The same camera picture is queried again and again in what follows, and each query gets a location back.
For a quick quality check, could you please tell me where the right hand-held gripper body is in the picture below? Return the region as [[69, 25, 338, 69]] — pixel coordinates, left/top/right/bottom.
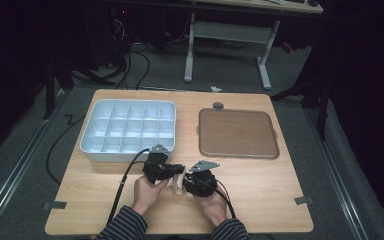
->
[[188, 160, 220, 198]]

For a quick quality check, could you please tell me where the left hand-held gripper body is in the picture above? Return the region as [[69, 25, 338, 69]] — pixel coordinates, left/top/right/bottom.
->
[[142, 143, 175, 184]]

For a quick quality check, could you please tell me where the cream sock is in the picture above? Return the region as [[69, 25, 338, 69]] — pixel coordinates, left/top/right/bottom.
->
[[168, 166, 187, 197]]

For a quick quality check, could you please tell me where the white compartment box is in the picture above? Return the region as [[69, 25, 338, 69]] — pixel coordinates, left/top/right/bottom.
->
[[79, 98, 178, 164]]

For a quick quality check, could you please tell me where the person's right hand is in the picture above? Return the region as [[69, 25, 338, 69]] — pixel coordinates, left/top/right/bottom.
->
[[194, 187, 230, 228]]

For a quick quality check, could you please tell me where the person's left hand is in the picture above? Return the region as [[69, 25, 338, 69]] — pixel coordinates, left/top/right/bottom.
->
[[132, 174, 170, 216]]

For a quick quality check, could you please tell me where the brown tray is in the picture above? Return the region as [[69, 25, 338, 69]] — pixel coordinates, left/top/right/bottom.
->
[[197, 107, 280, 160]]

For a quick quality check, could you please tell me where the black stand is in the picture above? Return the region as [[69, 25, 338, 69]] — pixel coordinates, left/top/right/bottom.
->
[[270, 74, 332, 141], [42, 59, 76, 120]]

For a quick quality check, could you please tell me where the desk with white legs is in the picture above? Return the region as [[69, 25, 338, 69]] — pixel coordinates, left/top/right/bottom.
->
[[183, 0, 324, 91]]

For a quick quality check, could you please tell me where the right hand-held gripper black cable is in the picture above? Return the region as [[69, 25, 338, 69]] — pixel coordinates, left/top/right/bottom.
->
[[198, 174, 237, 220]]

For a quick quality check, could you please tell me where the hand-held gripper black cable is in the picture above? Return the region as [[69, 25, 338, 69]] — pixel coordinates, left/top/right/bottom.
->
[[198, 174, 237, 220], [106, 148, 152, 225]]

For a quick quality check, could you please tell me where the left hand-held gripper black cable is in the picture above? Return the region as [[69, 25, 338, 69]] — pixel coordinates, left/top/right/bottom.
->
[[106, 148, 152, 225]]

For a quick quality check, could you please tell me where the black floor cable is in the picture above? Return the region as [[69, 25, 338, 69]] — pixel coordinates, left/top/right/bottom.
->
[[45, 113, 85, 185]]

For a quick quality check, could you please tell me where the black cable bundle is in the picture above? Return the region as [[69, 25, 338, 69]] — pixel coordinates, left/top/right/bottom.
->
[[111, 18, 152, 91]]

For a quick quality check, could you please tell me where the metal floor rail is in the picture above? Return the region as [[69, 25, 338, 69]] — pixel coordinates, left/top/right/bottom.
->
[[303, 106, 370, 240], [0, 89, 72, 234]]

